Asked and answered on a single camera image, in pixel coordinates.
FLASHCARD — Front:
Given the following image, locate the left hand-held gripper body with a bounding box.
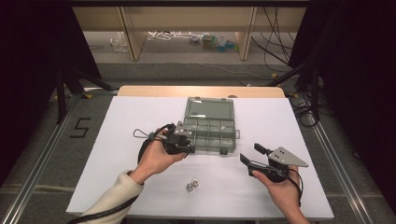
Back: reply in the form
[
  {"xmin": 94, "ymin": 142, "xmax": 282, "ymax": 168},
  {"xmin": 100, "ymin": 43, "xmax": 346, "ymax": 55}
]
[{"xmin": 162, "ymin": 120, "xmax": 194, "ymax": 156}]

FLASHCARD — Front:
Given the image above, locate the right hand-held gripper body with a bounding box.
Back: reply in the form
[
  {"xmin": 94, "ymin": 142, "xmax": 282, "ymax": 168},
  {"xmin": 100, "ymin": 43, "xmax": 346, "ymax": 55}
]
[{"xmin": 247, "ymin": 146, "xmax": 309, "ymax": 184}]

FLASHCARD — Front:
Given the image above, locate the grey transparent compartment box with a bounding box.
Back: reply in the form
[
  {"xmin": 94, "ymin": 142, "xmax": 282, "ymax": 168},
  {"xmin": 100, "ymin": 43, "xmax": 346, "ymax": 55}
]
[{"xmin": 179, "ymin": 96, "xmax": 241, "ymax": 156}]

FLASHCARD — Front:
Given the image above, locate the person's left hand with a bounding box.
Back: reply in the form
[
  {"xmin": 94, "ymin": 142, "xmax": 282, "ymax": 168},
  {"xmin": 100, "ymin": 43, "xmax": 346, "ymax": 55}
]
[{"xmin": 129, "ymin": 129, "xmax": 188, "ymax": 186}]

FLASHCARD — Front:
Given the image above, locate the person's right hand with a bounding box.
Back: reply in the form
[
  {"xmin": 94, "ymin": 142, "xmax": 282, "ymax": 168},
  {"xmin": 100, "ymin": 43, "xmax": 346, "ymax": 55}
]
[{"xmin": 250, "ymin": 165, "xmax": 305, "ymax": 219}]

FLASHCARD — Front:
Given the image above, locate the white foam board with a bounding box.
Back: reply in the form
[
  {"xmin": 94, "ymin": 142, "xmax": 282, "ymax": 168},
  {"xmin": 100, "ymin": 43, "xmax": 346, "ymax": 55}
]
[{"xmin": 65, "ymin": 95, "xmax": 335, "ymax": 220}]

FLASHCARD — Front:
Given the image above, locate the black metal stand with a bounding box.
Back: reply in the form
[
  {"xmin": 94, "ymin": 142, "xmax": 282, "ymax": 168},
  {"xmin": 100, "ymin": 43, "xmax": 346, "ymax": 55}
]
[
  {"xmin": 55, "ymin": 66, "xmax": 114, "ymax": 125},
  {"xmin": 267, "ymin": 59, "xmax": 322, "ymax": 122}
]

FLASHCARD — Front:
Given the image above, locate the green toy box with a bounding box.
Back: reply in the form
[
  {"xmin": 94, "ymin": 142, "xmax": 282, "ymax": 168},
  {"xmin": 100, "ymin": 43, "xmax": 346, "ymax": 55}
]
[{"xmin": 201, "ymin": 33, "xmax": 218, "ymax": 51}]

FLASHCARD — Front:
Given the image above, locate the blue plastic toy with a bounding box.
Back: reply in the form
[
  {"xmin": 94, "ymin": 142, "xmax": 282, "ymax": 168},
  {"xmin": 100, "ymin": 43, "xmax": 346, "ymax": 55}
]
[{"xmin": 216, "ymin": 36, "xmax": 241, "ymax": 53}]

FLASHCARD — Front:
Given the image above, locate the black curtain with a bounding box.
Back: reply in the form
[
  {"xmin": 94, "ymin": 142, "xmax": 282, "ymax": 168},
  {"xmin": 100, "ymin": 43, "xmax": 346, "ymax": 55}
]
[
  {"xmin": 0, "ymin": 0, "xmax": 103, "ymax": 188},
  {"xmin": 289, "ymin": 0, "xmax": 396, "ymax": 213}
]

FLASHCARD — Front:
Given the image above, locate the clear plastic bag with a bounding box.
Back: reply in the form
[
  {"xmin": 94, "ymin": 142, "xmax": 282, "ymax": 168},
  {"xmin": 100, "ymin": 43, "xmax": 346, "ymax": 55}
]
[{"xmin": 109, "ymin": 31, "xmax": 129, "ymax": 53}]

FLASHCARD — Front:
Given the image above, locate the wooden workbench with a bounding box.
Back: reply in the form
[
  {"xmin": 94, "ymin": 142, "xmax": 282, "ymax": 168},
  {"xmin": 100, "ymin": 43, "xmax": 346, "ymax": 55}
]
[{"xmin": 72, "ymin": 6, "xmax": 307, "ymax": 62}]

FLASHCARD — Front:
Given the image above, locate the grey cord loop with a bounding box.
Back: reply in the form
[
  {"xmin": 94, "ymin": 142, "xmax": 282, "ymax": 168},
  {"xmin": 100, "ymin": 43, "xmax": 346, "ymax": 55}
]
[{"xmin": 133, "ymin": 128, "xmax": 157, "ymax": 141}]

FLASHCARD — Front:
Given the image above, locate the coiled black cable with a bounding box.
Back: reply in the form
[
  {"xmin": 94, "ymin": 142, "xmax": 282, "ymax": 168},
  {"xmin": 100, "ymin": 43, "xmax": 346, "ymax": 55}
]
[{"xmin": 292, "ymin": 98, "xmax": 319, "ymax": 128}]

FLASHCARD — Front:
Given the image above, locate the aluminium floor rail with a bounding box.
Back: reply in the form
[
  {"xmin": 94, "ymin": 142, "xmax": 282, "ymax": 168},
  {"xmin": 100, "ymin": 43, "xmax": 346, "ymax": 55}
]
[
  {"xmin": 0, "ymin": 92, "xmax": 82, "ymax": 224},
  {"xmin": 306, "ymin": 118, "xmax": 375, "ymax": 224}
]

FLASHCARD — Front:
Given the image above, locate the thin white floor cable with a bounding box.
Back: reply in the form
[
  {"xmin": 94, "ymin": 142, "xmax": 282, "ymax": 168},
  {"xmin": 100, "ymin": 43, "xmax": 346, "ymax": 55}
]
[{"xmin": 148, "ymin": 58, "xmax": 273, "ymax": 79}]

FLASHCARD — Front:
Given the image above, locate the white rope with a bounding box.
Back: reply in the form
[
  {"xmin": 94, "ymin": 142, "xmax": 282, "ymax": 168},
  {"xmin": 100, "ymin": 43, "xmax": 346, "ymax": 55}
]
[{"xmin": 147, "ymin": 30, "xmax": 200, "ymax": 42}]

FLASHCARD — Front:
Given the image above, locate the black cable bundle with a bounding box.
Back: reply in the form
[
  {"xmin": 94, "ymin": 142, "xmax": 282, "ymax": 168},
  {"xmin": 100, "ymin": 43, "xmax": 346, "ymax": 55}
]
[{"xmin": 250, "ymin": 6, "xmax": 309, "ymax": 73}]

